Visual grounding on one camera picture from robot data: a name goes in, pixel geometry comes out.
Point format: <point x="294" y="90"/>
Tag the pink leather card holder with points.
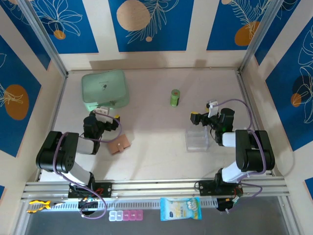
<point x="119" y="144"/>

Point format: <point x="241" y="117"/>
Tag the blue photo card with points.
<point x="195" y="142"/>

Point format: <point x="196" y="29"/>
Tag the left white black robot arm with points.
<point x="61" y="159"/>

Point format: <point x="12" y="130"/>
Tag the green cylindrical bottle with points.
<point x="174" y="98"/>

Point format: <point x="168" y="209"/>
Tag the mint green zip pouch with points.
<point x="105" y="85"/>

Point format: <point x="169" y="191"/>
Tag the black controller module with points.
<point x="221" y="205"/>
<point x="85" y="204"/>

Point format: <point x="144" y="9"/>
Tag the blue wet wipes pack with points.
<point x="181" y="209"/>

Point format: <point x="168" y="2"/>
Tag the white pink pill organizer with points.
<point x="126" y="216"/>

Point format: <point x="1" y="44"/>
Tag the yellow black pliers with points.
<point x="39" y="205"/>

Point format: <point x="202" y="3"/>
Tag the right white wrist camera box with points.
<point x="212" y="110"/>

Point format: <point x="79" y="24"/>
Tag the aluminium table side rail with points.
<point x="245" y="93"/>

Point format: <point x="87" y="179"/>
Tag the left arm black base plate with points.
<point x="107" y="189"/>

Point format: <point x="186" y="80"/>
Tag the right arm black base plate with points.
<point x="205" y="188"/>

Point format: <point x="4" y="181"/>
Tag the aluminium front frame rail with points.
<point x="151" y="186"/>

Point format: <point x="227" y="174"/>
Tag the aluminium frame post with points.
<point x="259" y="34"/>
<point x="44" y="36"/>

